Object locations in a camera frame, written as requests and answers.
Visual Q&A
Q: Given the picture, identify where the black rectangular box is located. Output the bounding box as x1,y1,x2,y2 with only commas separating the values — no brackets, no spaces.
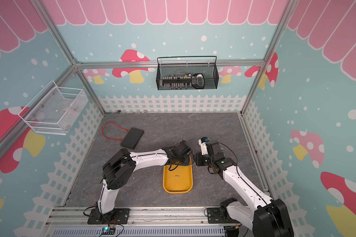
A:
120,127,144,150

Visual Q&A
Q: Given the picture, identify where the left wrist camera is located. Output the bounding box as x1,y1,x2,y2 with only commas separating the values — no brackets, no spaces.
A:
180,140,192,152

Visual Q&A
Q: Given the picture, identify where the black wire wall basket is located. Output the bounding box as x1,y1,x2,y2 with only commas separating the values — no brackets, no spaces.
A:
156,56,219,90

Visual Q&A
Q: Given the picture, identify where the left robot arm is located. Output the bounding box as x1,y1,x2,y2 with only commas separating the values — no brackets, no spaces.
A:
96,141,193,215

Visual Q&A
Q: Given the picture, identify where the white wire wall basket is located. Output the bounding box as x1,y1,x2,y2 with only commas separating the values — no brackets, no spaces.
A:
18,81,89,135

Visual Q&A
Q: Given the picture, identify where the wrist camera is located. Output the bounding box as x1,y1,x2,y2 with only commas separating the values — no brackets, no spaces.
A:
198,137,209,156
180,140,192,152

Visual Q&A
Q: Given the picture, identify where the green circuit board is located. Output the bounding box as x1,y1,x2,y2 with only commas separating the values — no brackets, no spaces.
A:
101,227,116,235

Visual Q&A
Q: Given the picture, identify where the yellow plastic storage box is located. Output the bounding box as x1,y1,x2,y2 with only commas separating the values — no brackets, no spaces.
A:
163,165,193,194

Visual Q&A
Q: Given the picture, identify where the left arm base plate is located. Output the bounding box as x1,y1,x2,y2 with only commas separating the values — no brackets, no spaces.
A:
87,208,130,225

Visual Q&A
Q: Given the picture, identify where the aluminium front rail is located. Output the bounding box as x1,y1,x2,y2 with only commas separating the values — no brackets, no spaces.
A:
44,205,291,227

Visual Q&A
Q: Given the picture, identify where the red cable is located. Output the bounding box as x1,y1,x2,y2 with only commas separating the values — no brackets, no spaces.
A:
101,121,130,141

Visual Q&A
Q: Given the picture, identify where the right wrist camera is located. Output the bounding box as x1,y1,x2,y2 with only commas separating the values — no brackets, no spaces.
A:
198,137,209,156

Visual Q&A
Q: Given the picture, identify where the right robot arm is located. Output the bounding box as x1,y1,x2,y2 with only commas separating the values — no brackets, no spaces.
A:
195,137,294,237

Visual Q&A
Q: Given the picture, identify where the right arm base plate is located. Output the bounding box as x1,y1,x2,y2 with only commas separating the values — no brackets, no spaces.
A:
204,207,237,224

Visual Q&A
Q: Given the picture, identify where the black item in basket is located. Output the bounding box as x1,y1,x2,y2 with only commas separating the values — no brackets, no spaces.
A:
191,74,205,89

